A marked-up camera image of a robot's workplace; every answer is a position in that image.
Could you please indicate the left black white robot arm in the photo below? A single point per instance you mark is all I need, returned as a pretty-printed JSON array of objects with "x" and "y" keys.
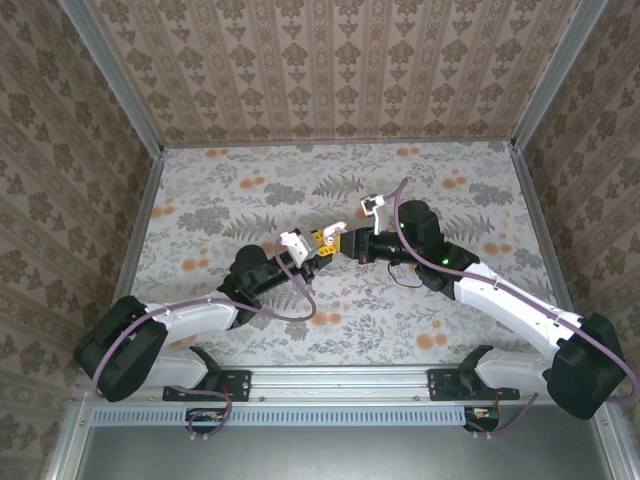
[{"x": 195, "y": 317}]

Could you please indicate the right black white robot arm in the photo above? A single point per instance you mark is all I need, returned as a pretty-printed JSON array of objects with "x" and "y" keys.
[{"x": 510, "y": 305}]

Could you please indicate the grey metal sheet panel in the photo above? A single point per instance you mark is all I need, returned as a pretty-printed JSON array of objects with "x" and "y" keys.
[{"x": 325, "y": 455}]

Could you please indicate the aluminium panel edge profile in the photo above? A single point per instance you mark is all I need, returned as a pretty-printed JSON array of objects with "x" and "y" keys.
[
  {"x": 67, "y": 445},
  {"x": 620, "y": 455}
]

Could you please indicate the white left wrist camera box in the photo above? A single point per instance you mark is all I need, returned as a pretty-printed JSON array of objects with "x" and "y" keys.
[{"x": 295, "y": 247}]

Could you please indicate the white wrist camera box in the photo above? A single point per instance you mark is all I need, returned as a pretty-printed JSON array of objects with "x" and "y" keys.
[
  {"x": 371, "y": 204},
  {"x": 295, "y": 247}
]

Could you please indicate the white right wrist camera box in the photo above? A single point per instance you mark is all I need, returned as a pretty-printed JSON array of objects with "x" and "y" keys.
[{"x": 371, "y": 204}]

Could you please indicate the thin aluminium table rail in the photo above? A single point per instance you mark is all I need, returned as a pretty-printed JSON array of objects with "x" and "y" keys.
[{"x": 340, "y": 142}]

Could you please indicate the aluminium table side rail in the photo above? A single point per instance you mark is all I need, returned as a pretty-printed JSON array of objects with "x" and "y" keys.
[
  {"x": 541, "y": 225},
  {"x": 132, "y": 250}
]

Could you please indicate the long aluminium frame rail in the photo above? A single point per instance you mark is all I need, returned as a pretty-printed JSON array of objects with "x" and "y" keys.
[{"x": 340, "y": 382}]

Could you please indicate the aluminium corner post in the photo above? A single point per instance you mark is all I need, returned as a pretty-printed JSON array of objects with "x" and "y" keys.
[
  {"x": 557, "y": 75},
  {"x": 114, "y": 75}
]

